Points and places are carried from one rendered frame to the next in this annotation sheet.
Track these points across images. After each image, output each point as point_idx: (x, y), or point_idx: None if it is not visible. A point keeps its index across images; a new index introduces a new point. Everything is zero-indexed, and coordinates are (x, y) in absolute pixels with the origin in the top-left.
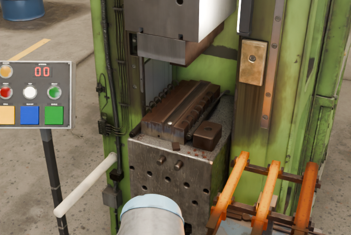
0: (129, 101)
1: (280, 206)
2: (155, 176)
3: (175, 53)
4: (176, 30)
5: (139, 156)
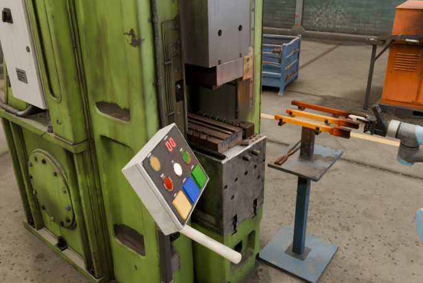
0: None
1: None
2: (239, 178)
3: (238, 70)
4: (238, 51)
5: (230, 171)
